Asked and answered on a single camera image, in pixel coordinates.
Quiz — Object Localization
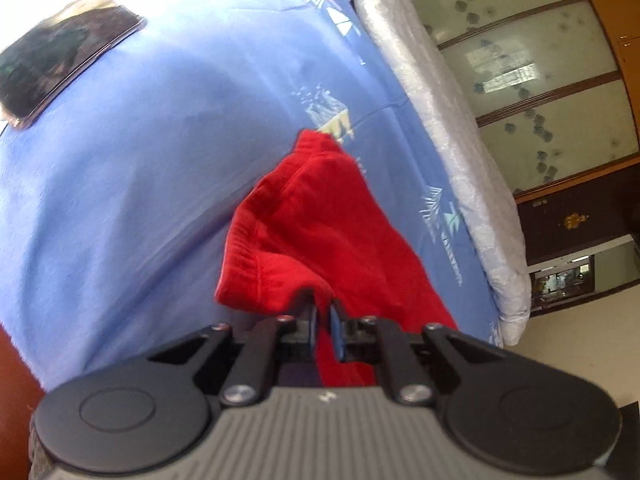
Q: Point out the red pants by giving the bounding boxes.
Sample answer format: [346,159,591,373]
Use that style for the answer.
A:
[214,129,461,388]

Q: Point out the wooden headboard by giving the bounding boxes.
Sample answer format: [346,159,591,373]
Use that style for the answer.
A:
[0,320,51,480]

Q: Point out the dark brown door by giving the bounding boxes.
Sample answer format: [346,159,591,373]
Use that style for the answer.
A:
[515,157,640,267]

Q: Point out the black smartphone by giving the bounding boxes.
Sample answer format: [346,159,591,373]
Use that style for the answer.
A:
[0,0,147,132]

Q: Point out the wooden wardrobe with glass doors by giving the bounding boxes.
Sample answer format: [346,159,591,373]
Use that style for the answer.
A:
[397,0,640,197]

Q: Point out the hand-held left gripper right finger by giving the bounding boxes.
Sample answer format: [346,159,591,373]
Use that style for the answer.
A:
[327,299,507,406]

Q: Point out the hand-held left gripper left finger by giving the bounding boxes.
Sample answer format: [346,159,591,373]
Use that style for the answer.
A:
[146,287,321,406]

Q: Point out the blue printed bedsheet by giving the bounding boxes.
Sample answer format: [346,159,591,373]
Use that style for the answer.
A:
[0,0,503,393]

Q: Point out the white quilt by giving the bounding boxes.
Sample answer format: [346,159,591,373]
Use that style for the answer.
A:
[300,0,531,347]

